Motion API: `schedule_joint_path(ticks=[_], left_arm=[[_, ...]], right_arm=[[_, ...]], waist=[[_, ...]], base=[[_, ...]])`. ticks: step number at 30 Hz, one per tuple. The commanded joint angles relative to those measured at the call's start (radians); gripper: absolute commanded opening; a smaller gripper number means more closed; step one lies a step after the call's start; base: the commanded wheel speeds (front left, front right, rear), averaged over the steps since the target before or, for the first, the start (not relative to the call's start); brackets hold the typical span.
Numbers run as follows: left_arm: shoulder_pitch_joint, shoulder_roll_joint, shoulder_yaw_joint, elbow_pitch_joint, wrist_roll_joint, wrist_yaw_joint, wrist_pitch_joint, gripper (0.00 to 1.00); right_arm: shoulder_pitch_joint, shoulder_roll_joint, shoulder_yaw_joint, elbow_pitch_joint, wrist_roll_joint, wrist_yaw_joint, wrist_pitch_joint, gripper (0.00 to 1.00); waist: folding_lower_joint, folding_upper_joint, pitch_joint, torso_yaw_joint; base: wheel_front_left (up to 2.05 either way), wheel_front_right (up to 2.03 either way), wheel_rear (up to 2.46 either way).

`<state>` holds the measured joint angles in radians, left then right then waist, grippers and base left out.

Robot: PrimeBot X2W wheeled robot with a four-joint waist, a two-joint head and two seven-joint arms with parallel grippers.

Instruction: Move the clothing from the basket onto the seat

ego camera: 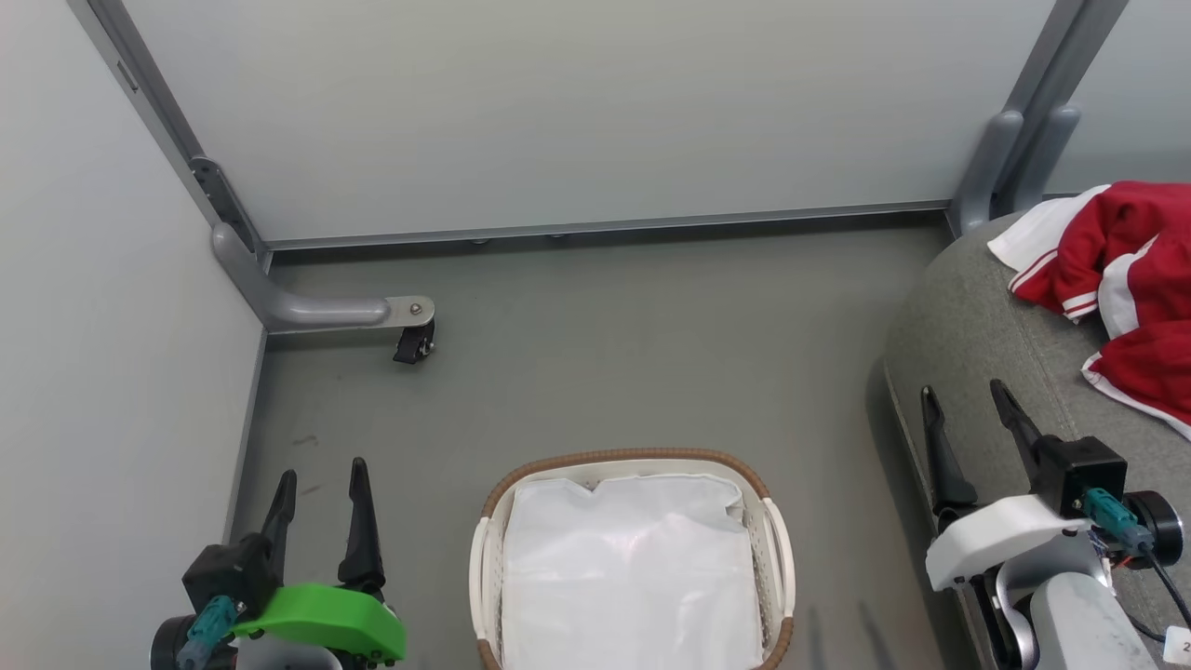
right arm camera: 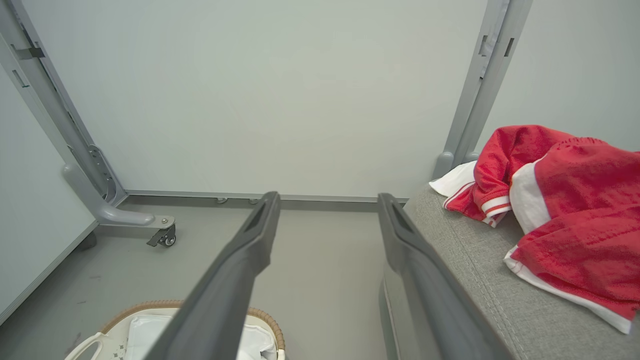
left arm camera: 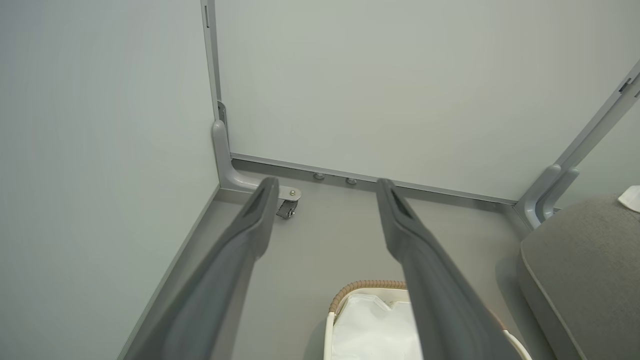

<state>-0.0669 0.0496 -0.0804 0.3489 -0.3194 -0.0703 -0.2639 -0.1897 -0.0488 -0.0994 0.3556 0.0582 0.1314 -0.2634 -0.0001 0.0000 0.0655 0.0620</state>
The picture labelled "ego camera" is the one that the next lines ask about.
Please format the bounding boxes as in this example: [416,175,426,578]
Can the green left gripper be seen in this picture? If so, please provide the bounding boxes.
[231,458,408,664]

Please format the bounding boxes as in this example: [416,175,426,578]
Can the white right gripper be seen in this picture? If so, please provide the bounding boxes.
[920,379,1096,593]

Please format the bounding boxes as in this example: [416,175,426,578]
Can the red and white jersey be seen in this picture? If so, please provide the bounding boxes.
[988,181,1191,440]

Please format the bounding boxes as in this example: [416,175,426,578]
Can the white basket with brown rim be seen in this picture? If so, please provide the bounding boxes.
[468,449,797,670]

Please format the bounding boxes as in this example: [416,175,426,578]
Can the grey fabric sofa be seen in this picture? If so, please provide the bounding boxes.
[882,209,1191,670]

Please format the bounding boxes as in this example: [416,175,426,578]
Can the black caster wheel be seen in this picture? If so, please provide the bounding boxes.
[392,319,436,366]

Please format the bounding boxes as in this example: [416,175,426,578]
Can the white plastic liner bag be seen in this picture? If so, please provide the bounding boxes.
[501,475,766,670]

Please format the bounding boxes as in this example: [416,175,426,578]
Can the grey partition post with foot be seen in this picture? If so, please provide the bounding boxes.
[67,0,436,336]

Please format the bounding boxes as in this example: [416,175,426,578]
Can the thin black cable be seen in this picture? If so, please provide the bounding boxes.
[1128,549,1191,645]

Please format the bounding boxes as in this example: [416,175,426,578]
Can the grey double partition post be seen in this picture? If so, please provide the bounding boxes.
[945,0,1131,238]

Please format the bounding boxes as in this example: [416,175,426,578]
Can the grey partition bottom rail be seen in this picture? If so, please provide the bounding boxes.
[263,199,952,252]

